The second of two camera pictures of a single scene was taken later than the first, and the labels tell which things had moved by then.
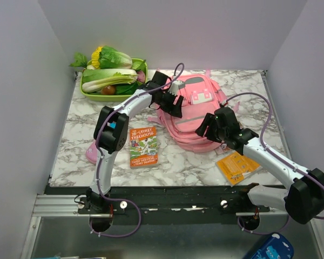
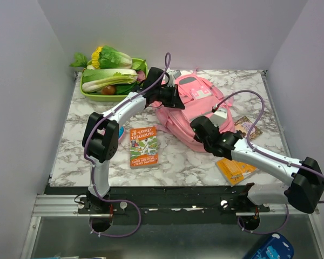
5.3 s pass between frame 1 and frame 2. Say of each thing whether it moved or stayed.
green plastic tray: stayed
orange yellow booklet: stayed
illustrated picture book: moved
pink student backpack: stayed
